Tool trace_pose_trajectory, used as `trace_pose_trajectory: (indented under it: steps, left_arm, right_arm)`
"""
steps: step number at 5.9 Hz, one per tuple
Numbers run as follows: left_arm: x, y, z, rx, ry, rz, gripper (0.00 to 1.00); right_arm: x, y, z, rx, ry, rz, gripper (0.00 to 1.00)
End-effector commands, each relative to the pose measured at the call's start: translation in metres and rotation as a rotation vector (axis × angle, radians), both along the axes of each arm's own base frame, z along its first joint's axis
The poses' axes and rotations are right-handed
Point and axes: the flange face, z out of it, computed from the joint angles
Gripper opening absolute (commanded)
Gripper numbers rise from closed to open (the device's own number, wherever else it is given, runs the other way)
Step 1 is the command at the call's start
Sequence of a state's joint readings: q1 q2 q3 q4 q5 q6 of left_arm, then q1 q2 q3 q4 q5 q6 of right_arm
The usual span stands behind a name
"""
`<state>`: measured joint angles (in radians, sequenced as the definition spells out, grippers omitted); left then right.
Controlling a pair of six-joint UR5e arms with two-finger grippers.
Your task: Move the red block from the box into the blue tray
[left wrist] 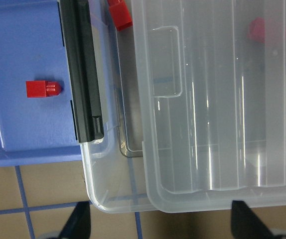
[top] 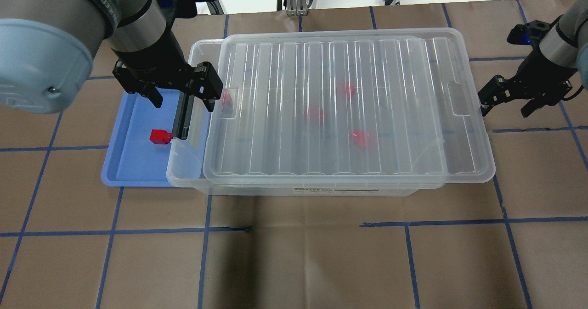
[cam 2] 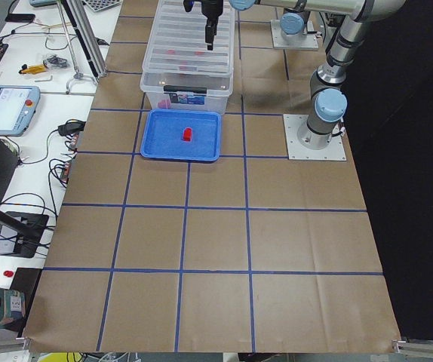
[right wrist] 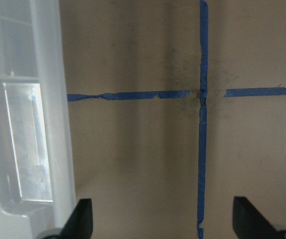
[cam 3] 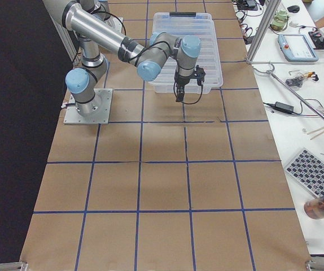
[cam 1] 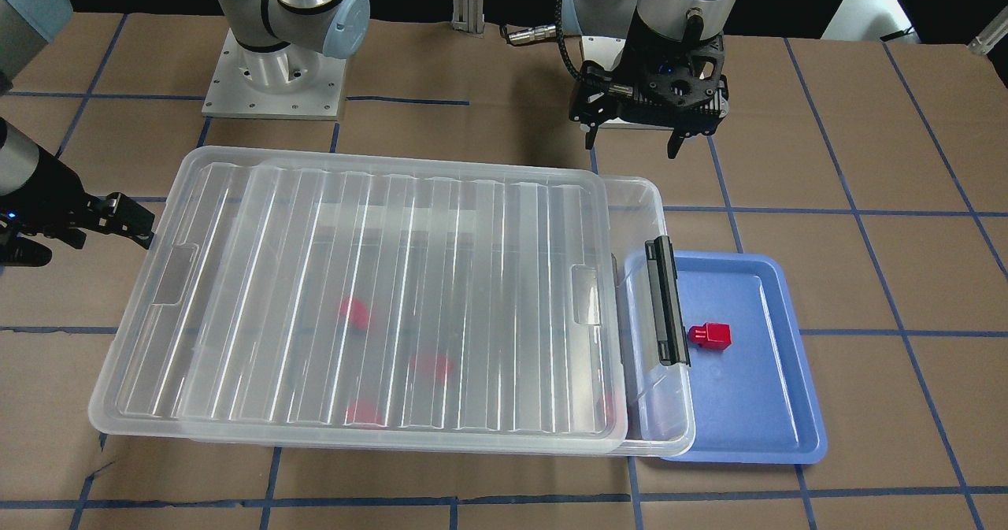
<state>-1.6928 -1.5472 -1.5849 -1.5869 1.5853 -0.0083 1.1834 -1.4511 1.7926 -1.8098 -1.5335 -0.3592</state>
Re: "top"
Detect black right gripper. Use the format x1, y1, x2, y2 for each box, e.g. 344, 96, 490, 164
477, 68, 573, 118

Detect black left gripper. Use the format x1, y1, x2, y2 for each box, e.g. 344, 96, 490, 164
112, 50, 223, 112

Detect red block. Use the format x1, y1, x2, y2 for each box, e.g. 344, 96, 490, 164
336, 82, 356, 100
149, 129, 173, 145
351, 130, 371, 149
303, 107, 325, 124

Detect clear plastic box lid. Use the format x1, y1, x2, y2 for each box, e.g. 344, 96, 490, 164
203, 28, 496, 185

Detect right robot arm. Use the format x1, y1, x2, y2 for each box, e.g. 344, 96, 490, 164
477, 0, 588, 118

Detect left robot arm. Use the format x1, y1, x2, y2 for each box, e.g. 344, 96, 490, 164
0, 0, 223, 114

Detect blue plastic tray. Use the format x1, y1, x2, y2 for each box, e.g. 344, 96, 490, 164
101, 89, 213, 188

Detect clear plastic storage box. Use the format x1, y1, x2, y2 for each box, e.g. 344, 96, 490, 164
166, 39, 494, 197

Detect red block in box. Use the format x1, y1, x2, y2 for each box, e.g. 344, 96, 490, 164
303, 107, 325, 124
336, 82, 356, 100
351, 130, 371, 149

